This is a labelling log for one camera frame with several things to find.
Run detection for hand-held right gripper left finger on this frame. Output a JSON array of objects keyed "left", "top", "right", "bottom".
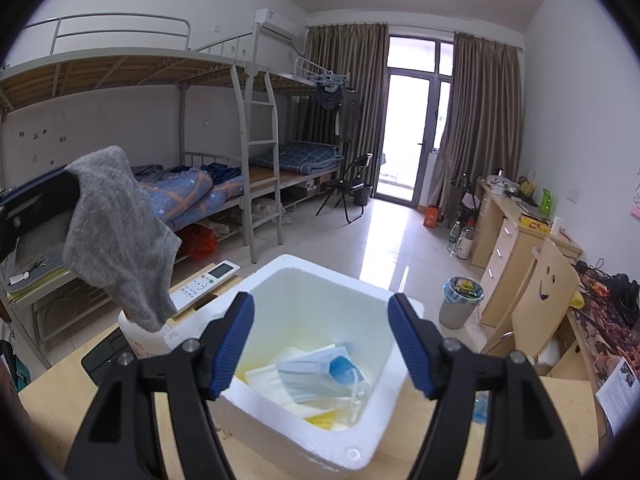
[{"left": 64, "top": 291, "right": 256, "bottom": 480}]

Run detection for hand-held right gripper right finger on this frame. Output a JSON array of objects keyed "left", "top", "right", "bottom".
[{"left": 387, "top": 292, "right": 583, "bottom": 480}]

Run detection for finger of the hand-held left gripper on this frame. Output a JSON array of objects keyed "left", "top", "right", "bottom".
[
  {"left": 0, "top": 176, "right": 83, "bottom": 262},
  {"left": 0, "top": 166, "right": 77, "bottom": 207}
]

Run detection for white tissue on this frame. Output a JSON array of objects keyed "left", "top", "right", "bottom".
[{"left": 245, "top": 344, "right": 346, "bottom": 416}]

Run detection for blue face mask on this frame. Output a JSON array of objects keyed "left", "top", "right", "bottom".
[{"left": 276, "top": 342, "right": 371, "bottom": 426}]

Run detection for grey sock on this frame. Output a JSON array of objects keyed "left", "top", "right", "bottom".
[{"left": 62, "top": 146, "right": 182, "bottom": 332}]

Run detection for white foam box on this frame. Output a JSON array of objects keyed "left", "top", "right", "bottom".
[{"left": 165, "top": 254, "right": 426, "bottom": 471}]

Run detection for yellow foam net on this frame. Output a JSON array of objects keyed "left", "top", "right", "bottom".
[{"left": 305, "top": 407, "right": 346, "bottom": 431}]

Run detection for grey trash bin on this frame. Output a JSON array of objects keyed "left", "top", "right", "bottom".
[{"left": 439, "top": 276, "right": 486, "bottom": 330}]

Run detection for white remote control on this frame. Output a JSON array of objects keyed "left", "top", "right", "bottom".
[{"left": 170, "top": 260, "right": 241, "bottom": 313}]

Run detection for white lotion pump bottle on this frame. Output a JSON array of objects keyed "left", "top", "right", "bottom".
[{"left": 118, "top": 307, "right": 173, "bottom": 360}]

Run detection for red bag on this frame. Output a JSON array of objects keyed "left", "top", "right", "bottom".
[{"left": 181, "top": 223, "right": 218, "bottom": 261}]

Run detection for white plastic jug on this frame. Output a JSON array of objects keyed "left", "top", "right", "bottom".
[{"left": 457, "top": 220, "right": 476, "bottom": 260}]

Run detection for black smartphone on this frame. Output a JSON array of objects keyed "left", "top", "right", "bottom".
[{"left": 81, "top": 327, "right": 132, "bottom": 386}]

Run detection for wooden desk with drawers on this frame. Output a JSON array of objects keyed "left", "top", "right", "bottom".
[{"left": 470, "top": 177, "right": 583, "bottom": 313}]

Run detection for wooden chair with smiley face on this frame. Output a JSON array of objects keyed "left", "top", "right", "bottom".
[{"left": 480, "top": 237, "right": 583, "bottom": 376}]

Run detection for metal bunk bed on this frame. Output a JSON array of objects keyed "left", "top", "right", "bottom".
[
  {"left": 0, "top": 14, "right": 256, "bottom": 361},
  {"left": 250, "top": 55, "right": 351, "bottom": 211}
]

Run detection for blue printed blanket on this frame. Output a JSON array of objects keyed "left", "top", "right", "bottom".
[{"left": 131, "top": 162, "right": 246, "bottom": 231}]

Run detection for black folding chair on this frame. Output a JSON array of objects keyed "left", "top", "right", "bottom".
[{"left": 316, "top": 153, "right": 373, "bottom": 223}]

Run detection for yellow box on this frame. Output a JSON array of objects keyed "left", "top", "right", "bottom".
[{"left": 519, "top": 213, "right": 551, "bottom": 233}]

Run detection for desk with printed cloth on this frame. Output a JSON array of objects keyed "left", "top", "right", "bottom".
[{"left": 565, "top": 260, "right": 640, "bottom": 411}]

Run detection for blue checkered bedding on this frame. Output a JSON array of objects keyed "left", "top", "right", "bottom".
[{"left": 250, "top": 141, "right": 345, "bottom": 173}]

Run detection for white metal ladder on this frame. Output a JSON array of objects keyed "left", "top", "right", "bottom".
[{"left": 231, "top": 62, "right": 283, "bottom": 263}]

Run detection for printed paper sheet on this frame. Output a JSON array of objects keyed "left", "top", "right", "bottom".
[{"left": 595, "top": 357, "right": 636, "bottom": 423}]

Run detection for black headphones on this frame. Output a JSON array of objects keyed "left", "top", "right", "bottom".
[{"left": 595, "top": 272, "right": 640, "bottom": 311}]

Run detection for glass balcony door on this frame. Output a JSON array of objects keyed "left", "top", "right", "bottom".
[{"left": 375, "top": 34, "right": 456, "bottom": 206}]

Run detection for brown curtain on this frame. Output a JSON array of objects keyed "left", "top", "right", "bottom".
[
  {"left": 427, "top": 31, "right": 523, "bottom": 221},
  {"left": 304, "top": 22, "right": 390, "bottom": 181}
]

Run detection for hanging dark clothes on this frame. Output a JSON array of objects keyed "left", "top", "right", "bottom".
[{"left": 312, "top": 72, "right": 361, "bottom": 146}]

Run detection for white air conditioner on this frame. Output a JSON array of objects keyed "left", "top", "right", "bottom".
[{"left": 254, "top": 8, "right": 297, "bottom": 42}]

